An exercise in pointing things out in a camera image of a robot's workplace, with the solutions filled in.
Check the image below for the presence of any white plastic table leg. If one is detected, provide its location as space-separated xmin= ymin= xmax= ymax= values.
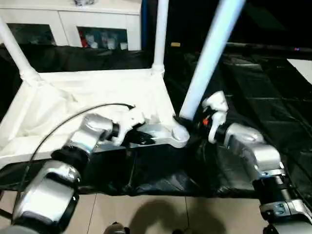
xmin=0 ymin=17 xmax=41 ymax=82
xmin=151 ymin=0 xmax=170 ymax=74
xmin=179 ymin=0 xmax=247 ymax=121

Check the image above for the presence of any black work mat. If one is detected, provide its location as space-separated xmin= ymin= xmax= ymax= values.
xmin=0 ymin=42 xmax=312 ymax=198

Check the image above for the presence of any dark left robot foot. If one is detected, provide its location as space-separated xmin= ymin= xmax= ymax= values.
xmin=104 ymin=221 xmax=130 ymax=234

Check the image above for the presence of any blue vertical panel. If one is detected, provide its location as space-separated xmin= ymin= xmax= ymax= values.
xmin=140 ymin=0 xmax=148 ymax=51

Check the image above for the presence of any white flat board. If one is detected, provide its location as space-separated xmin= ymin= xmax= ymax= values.
xmin=286 ymin=58 xmax=312 ymax=85

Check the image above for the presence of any white glass-door cabinet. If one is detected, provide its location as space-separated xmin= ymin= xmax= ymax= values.
xmin=0 ymin=0 xmax=142 ymax=51

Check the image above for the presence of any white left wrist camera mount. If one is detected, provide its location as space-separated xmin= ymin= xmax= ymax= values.
xmin=113 ymin=107 xmax=146 ymax=147

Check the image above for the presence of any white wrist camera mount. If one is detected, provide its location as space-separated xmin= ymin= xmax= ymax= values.
xmin=113 ymin=107 xmax=146 ymax=147
xmin=201 ymin=90 xmax=230 ymax=143

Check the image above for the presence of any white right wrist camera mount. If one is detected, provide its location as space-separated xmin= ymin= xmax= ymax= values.
xmin=201 ymin=90 xmax=230 ymax=143

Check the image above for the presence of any black left wrist camera cable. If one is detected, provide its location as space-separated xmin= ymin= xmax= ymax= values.
xmin=14 ymin=103 xmax=136 ymax=208

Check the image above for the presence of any black metal rail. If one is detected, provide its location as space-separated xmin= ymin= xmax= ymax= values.
xmin=225 ymin=42 xmax=312 ymax=56

